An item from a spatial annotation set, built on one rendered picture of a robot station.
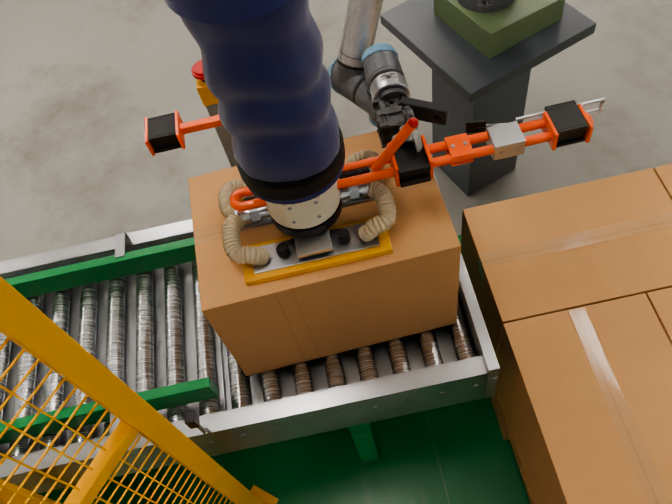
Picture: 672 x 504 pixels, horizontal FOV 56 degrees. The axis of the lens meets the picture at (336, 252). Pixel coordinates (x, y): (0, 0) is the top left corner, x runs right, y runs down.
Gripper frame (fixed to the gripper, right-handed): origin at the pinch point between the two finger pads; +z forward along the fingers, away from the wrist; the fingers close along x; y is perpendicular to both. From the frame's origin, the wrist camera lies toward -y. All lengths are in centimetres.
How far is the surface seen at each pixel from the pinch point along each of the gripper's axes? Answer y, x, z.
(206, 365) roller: 65, -54, 12
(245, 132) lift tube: 33.7, 27.3, 8.9
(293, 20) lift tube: 21, 48, 9
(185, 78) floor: 82, -107, -177
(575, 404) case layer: -28, -53, 44
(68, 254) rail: 106, -49, -33
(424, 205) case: 0.2, -12.6, 3.4
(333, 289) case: 25.0, -18.1, 17.5
